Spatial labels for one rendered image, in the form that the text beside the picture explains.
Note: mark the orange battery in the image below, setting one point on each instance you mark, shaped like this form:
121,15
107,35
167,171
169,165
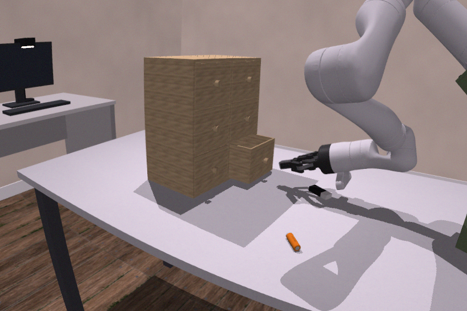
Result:
295,245

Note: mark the brown wooden chest of drawers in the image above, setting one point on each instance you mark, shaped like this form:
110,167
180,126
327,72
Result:
169,113

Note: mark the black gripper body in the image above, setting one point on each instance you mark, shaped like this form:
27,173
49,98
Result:
322,162

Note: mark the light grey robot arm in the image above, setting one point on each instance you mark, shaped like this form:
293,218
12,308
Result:
351,74

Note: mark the brown wooden drawer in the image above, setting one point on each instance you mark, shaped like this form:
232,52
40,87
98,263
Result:
211,127
242,84
249,157
212,82
210,168
243,117

